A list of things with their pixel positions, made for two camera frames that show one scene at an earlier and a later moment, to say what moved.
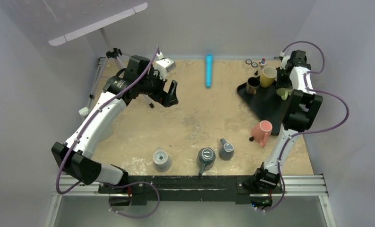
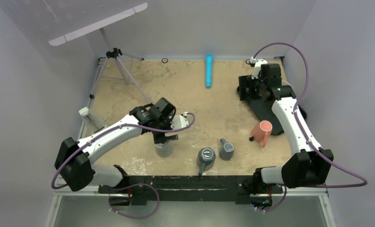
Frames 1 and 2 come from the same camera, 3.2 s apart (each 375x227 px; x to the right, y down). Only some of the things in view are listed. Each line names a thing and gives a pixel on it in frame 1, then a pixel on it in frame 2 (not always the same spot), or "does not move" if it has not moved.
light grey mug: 161,160 → 164,150
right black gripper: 280,84 → 243,84
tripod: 113,53 does not move
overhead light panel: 97,24 does not move
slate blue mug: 226,150 does not move
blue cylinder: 209,58 does not move
